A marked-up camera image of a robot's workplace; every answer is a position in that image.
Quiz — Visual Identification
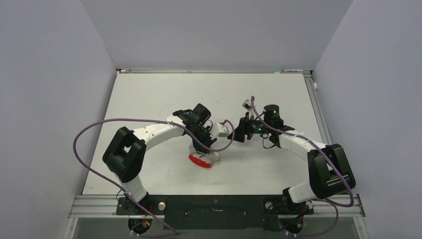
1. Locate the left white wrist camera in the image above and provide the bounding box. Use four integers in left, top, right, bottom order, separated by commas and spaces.
210, 121, 230, 139

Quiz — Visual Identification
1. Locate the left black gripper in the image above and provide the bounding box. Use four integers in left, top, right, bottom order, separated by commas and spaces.
188, 126, 216, 154

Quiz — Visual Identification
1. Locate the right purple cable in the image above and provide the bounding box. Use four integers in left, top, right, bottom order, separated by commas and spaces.
250, 96, 355, 238

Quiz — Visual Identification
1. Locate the purple cable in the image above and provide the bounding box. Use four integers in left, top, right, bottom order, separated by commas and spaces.
250, 96, 355, 238
72, 118, 236, 238

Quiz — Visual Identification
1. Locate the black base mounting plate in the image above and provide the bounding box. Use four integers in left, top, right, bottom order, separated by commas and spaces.
116, 194, 315, 231

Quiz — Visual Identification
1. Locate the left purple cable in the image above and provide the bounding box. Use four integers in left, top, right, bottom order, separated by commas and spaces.
72, 118, 236, 238

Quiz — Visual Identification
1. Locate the aluminium front frame rail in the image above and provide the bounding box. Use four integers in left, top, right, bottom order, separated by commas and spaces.
69, 194, 366, 218

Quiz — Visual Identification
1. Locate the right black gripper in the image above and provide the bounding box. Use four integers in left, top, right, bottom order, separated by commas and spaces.
228, 112, 271, 142

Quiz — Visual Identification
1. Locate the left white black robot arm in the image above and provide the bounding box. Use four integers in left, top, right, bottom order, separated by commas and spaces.
103, 104, 216, 214

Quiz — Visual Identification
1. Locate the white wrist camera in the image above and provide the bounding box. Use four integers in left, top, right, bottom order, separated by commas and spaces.
242, 99, 255, 114
210, 121, 230, 139

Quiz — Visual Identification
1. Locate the red handled key tool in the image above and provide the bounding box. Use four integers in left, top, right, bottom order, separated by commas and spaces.
188, 152, 219, 168

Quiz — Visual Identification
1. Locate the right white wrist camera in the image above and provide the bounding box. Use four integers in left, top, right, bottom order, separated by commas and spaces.
242, 99, 255, 114

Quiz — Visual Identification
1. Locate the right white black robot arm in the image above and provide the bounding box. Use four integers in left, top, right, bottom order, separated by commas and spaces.
228, 100, 356, 213

